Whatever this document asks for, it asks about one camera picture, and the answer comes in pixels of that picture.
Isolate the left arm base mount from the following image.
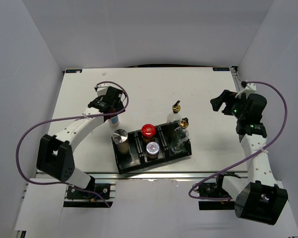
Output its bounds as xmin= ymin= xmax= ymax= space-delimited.
xmin=63 ymin=174 xmax=114 ymax=208

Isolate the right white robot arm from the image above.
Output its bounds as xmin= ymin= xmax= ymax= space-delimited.
xmin=210 ymin=90 xmax=288 ymax=225

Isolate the red lid sauce jar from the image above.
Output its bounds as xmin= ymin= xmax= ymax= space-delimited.
xmin=141 ymin=124 xmax=156 ymax=144

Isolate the blue corner sticker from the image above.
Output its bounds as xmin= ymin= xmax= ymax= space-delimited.
xmin=65 ymin=69 xmax=82 ymax=73
xmin=212 ymin=67 xmax=230 ymax=72

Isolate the dark sauce glass bottle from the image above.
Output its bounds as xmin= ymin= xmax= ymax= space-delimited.
xmin=166 ymin=100 xmax=181 ymax=123

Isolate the brown spice metal-lid shaker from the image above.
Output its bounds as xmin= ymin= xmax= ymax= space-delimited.
xmin=112 ymin=129 xmax=129 ymax=155

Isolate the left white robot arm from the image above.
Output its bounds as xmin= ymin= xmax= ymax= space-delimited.
xmin=36 ymin=82 xmax=128 ymax=198

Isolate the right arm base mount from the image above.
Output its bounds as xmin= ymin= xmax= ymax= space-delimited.
xmin=194 ymin=182 xmax=235 ymax=211

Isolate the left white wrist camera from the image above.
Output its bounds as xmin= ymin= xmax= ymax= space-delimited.
xmin=94 ymin=83 xmax=109 ymax=95

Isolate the small white lid jar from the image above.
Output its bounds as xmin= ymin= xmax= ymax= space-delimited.
xmin=146 ymin=142 xmax=160 ymax=160

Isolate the black three-compartment tray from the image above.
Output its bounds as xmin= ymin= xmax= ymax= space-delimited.
xmin=111 ymin=122 xmax=192 ymax=174

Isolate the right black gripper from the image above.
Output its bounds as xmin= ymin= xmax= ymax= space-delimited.
xmin=210 ymin=90 xmax=249 ymax=120

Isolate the left blue corner sticker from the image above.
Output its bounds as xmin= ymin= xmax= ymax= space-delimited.
xmin=65 ymin=69 xmax=82 ymax=73

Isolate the blue label metal-lid shaker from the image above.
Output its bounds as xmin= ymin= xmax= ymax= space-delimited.
xmin=107 ymin=115 xmax=120 ymax=128

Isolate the clear glass oil bottle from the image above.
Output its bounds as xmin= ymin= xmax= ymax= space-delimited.
xmin=170 ymin=118 xmax=189 ymax=154

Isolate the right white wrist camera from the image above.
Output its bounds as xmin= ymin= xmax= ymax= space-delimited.
xmin=235 ymin=81 xmax=256 ymax=99

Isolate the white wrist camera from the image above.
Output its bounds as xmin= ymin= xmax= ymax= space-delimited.
xmin=94 ymin=83 xmax=109 ymax=95
xmin=235 ymin=81 xmax=256 ymax=99

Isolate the right blue corner sticker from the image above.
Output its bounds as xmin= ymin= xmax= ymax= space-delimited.
xmin=212 ymin=67 xmax=230 ymax=72

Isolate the aluminium table frame rail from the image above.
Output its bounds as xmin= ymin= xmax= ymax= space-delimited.
xmin=31 ymin=172 xmax=248 ymax=183

